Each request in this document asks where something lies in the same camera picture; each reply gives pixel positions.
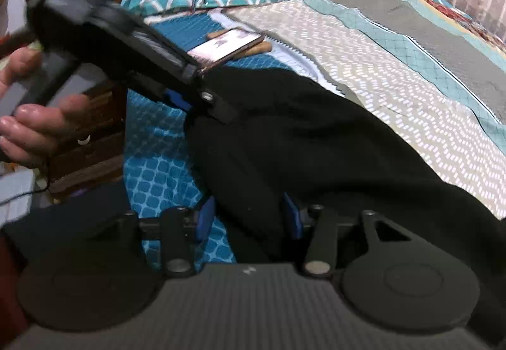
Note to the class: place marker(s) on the person's left hand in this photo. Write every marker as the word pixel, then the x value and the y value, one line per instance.
pixel 33 133

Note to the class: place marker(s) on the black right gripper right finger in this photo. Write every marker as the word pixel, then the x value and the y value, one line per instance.
pixel 374 273

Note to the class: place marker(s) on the smartphone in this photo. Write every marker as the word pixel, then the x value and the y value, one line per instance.
pixel 224 46

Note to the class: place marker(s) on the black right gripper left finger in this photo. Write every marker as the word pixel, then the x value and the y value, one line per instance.
pixel 111 273

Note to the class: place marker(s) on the patterned teal grey bedsheet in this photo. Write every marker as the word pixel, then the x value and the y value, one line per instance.
pixel 405 63

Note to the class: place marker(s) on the black pants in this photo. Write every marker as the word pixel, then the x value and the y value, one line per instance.
pixel 294 141

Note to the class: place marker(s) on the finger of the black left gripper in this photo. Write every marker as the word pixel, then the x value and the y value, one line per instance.
pixel 199 100

